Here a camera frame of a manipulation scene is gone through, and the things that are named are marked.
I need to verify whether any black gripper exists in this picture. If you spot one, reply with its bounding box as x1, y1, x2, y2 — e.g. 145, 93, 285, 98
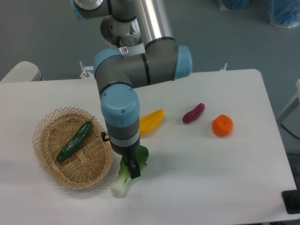
111, 138, 141, 180

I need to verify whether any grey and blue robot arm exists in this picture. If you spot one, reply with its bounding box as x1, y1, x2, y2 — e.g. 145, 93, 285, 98
70, 0, 193, 179

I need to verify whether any green cucumber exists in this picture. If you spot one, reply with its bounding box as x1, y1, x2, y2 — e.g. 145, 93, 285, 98
56, 117, 94, 163

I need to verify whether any woven bamboo basket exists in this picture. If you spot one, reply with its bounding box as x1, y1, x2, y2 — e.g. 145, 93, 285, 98
32, 107, 113, 189

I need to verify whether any green bok choy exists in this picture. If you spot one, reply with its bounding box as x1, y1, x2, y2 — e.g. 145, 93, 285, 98
111, 145, 149, 197

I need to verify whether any yellow bell pepper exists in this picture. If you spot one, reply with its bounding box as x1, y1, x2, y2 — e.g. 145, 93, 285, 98
140, 109, 165, 136

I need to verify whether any purple sweet potato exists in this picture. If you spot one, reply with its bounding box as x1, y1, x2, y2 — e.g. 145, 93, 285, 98
182, 103, 205, 124

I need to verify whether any orange tangerine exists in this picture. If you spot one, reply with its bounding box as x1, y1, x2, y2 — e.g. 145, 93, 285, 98
212, 114, 233, 137

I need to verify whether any white table clamp bolt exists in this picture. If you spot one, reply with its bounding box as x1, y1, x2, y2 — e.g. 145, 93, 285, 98
220, 63, 228, 71

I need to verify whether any white chair on left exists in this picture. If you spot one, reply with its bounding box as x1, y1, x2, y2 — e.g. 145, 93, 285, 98
0, 61, 45, 83

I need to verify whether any white furniture on right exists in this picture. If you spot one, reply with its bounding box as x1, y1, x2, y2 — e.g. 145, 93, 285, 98
276, 79, 300, 130

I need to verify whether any black device at table edge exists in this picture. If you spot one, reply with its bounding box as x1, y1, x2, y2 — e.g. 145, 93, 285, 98
282, 190, 300, 214

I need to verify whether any blue plastic bag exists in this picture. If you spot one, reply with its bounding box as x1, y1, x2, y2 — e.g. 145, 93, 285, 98
268, 0, 300, 28

